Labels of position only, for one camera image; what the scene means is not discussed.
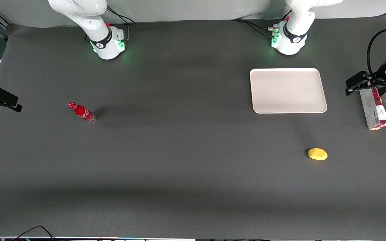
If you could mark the red cookie box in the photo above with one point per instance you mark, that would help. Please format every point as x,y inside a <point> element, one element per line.
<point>375,112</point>

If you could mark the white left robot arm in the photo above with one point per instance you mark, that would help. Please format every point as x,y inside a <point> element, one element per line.
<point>292,38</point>

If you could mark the beige plastic tray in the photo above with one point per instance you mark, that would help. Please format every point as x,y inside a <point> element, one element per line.
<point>286,90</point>

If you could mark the red cola bottle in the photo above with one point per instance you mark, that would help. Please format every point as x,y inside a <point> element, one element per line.
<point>81,111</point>

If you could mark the yellow lemon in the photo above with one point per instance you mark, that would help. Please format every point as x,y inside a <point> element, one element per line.
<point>317,154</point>

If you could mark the grey backdrop cloth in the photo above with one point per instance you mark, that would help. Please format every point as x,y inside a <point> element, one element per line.
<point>196,10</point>

